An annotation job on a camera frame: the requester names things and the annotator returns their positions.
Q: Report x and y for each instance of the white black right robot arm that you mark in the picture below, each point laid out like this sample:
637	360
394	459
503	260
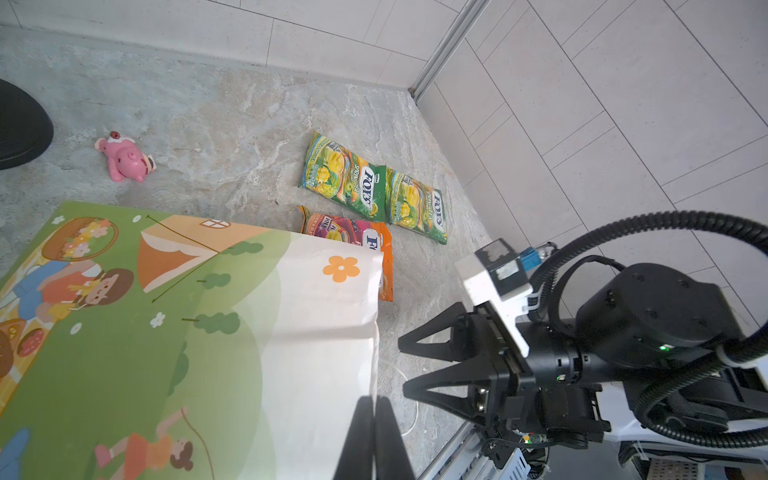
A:
673	342

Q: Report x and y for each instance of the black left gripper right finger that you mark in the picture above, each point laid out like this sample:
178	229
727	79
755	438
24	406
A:
391	458

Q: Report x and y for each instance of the white paper bag green print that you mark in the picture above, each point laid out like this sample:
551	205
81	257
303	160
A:
136	344

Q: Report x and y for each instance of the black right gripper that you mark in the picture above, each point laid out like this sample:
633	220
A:
551	392

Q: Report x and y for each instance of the orange Fox's candy packet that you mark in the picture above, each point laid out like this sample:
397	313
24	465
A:
372	235

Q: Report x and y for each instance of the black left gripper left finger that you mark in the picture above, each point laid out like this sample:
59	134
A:
356	461

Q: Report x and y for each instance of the small pink pig toy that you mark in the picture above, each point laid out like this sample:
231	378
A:
125	160

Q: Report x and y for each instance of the glitter microphone on black stand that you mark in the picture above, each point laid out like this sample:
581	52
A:
26	129

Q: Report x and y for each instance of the aluminium front rail frame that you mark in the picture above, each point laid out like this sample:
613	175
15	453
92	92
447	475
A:
465	457

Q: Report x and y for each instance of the green Fox's candy packet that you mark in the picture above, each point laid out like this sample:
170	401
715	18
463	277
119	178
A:
415	206
338	174

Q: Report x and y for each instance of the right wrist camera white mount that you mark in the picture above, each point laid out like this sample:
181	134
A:
500	276

